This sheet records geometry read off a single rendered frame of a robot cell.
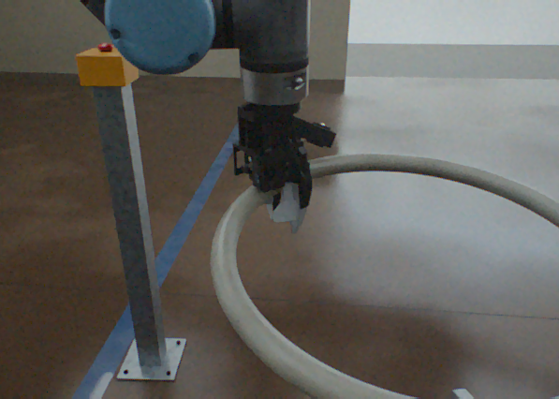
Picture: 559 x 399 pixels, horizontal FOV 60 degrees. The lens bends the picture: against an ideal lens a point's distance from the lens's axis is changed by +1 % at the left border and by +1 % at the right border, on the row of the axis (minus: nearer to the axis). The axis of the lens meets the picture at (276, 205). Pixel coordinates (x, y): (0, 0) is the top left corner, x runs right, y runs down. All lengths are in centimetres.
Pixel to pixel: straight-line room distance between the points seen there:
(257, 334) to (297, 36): 35
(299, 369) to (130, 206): 111
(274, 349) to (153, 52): 28
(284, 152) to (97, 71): 79
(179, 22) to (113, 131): 98
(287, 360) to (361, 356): 143
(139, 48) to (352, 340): 161
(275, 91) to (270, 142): 8
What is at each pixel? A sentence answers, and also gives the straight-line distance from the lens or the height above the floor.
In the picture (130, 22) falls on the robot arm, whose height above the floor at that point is 124.
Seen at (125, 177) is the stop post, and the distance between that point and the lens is 144.
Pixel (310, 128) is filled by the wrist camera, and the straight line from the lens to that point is 69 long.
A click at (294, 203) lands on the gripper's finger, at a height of 97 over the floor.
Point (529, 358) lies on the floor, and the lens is 205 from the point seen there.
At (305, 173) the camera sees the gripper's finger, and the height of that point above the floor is 102.
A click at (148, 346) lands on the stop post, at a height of 10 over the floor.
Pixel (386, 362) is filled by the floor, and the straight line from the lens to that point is 186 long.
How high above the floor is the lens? 128
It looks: 27 degrees down
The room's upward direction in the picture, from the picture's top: straight up
